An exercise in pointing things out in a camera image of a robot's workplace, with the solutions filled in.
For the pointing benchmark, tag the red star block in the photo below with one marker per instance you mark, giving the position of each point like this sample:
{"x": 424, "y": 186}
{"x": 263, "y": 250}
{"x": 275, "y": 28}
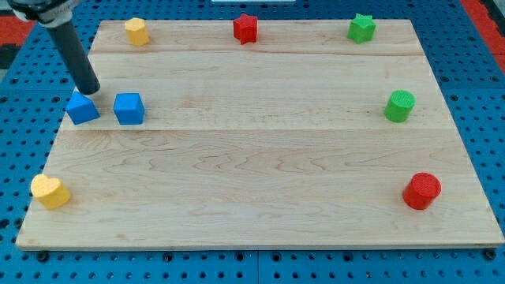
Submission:
{"x": 245, "y": 28}

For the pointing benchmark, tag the blue triangle block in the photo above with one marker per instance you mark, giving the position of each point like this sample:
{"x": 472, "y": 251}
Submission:
{"x": 81, "y": 109}

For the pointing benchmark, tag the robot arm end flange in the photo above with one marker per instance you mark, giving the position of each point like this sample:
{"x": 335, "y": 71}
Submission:
{"x": 49, "y": 13}

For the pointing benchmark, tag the red cylinder block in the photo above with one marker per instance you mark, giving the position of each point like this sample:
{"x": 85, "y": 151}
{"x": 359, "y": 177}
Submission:
{"x": 421, "y": 191}

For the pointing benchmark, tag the yellow heart block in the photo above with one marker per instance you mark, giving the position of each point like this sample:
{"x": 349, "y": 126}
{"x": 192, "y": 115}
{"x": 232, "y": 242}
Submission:
{"x": 49, "y": 191}

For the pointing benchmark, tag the blue cube block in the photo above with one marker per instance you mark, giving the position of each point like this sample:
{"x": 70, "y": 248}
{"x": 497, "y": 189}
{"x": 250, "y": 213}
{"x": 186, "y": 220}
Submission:
{"x": 129, "y": 109}

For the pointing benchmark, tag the green star block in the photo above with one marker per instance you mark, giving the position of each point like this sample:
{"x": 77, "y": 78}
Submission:
{"x": 362, "y": 28}

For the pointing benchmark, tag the yellow hexagon block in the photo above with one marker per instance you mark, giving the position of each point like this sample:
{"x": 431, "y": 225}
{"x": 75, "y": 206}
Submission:
{"x": 137, "y": 32}

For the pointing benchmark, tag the green cylinder block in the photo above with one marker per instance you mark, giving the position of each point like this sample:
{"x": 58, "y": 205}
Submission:
{"x": 399, "y": 106}

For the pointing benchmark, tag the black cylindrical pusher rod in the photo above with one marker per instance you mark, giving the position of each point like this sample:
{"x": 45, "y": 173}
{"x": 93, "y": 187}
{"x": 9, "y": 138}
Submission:
{"x": 75, "y": 58}

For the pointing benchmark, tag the wooden board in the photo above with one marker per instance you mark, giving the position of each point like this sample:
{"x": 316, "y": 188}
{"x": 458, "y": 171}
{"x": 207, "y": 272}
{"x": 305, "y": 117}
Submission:
{"x": 280, "y": 144}

